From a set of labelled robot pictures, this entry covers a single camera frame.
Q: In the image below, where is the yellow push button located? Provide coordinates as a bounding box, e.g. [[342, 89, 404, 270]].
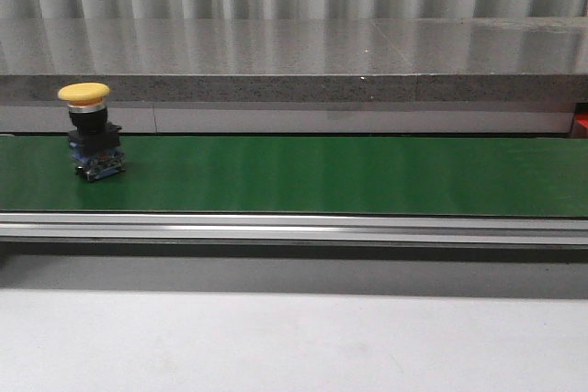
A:
[[58, 82, 125, 182]]

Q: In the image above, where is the green conveyor belt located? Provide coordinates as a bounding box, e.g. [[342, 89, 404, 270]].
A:
[[1, 135, 587, 218]]

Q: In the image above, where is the red plastic tray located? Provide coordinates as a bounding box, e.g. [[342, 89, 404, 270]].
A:
[[571, 103, 588, 139]]

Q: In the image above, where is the aluminium conveyor frame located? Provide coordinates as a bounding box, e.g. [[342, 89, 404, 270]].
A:
[[1, 212, 587, 247]]

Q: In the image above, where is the grey granite counter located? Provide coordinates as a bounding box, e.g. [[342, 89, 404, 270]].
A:
[[1, 17, 587, 134]]

